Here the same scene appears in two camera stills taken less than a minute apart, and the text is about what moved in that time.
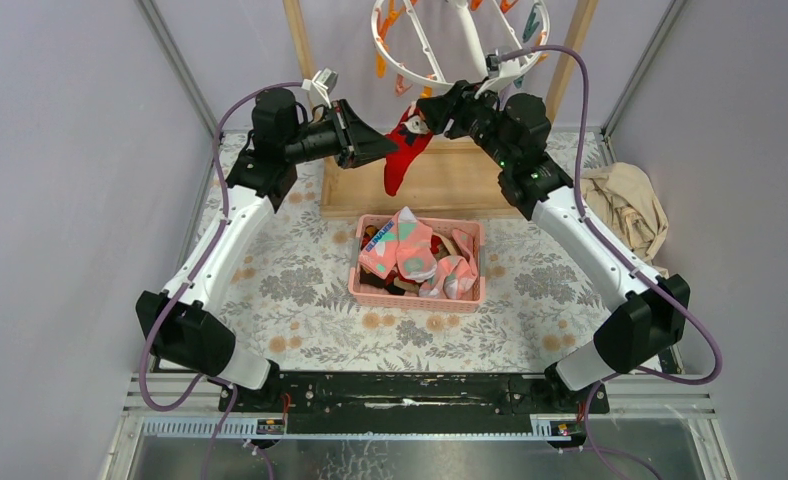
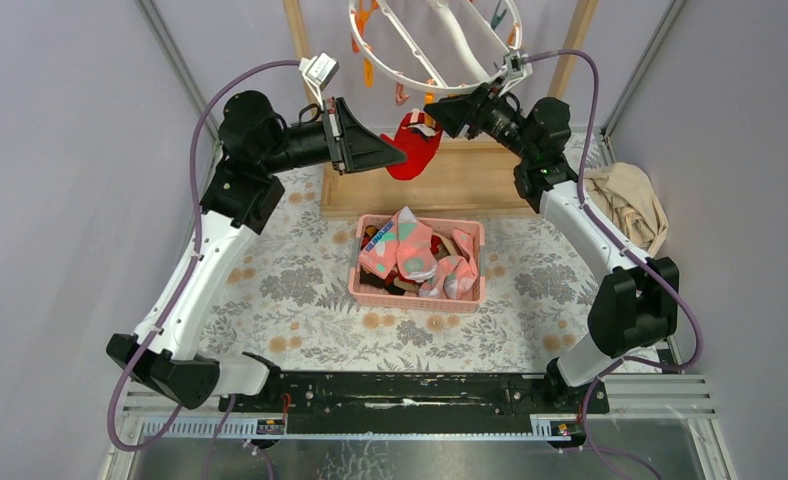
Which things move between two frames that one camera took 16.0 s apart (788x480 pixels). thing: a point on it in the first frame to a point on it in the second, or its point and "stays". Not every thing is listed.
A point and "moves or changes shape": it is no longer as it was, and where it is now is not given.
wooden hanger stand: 453,176 stays
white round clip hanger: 464,12 to 440,10
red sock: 435,241 stays
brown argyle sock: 393,285 stays
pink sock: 405,246 stays
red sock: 411,137 moves or changes shape
